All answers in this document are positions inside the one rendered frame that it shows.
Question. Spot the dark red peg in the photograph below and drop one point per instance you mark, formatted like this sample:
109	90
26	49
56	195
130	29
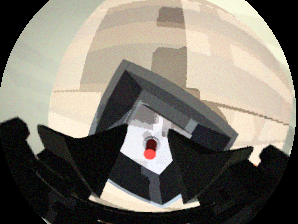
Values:
150	151

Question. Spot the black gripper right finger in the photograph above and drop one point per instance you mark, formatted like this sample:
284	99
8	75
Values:
198	167

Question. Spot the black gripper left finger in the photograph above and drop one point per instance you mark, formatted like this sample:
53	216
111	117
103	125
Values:
93	157

